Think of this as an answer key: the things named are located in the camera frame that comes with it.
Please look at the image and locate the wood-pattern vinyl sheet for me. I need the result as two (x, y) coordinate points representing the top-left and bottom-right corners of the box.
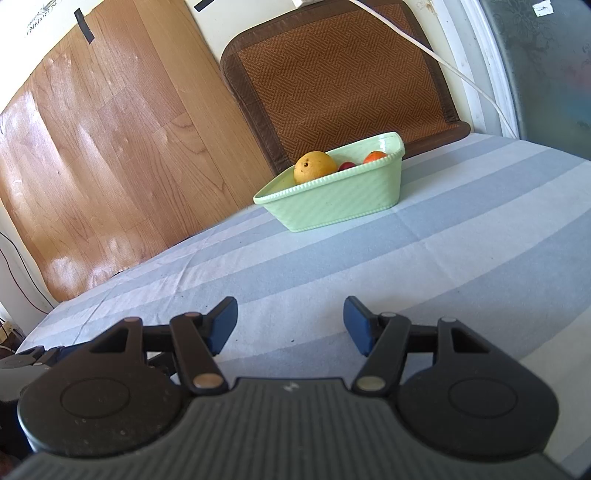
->
(0, 0), (278, 310)

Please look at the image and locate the thin black cable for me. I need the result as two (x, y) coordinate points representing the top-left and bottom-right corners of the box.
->
(0, 231), (51, 315)

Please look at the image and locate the large yellow grapefruit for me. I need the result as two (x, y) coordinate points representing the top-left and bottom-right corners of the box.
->
(294, 151), (339, 185)

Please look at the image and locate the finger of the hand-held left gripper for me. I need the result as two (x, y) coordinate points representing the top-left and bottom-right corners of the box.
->
(16, 344), (93, 370)
(147, 351), (180, 377)

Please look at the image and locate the white power cable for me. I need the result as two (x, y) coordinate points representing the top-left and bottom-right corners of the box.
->
(348, 0), (520, 138)

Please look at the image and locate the white framed window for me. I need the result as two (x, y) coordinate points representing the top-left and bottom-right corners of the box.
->
(434, 0), (591, 162)

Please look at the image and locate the striped blue bed sheet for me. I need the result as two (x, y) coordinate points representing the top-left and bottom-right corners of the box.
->
(14, 131), (591, 480)

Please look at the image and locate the light green plastic basket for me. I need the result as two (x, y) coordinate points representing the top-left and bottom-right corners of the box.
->
(253, 131), (406, 233)

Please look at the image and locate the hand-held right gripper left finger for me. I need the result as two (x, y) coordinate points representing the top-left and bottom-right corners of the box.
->
(90, 296), (239, 395)

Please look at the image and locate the brown woven mat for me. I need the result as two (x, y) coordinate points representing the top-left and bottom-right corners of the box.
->
(219, 0), (472, 176)

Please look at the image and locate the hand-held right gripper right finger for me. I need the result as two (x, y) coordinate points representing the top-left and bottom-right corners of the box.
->
(343, 296), (494, 395)

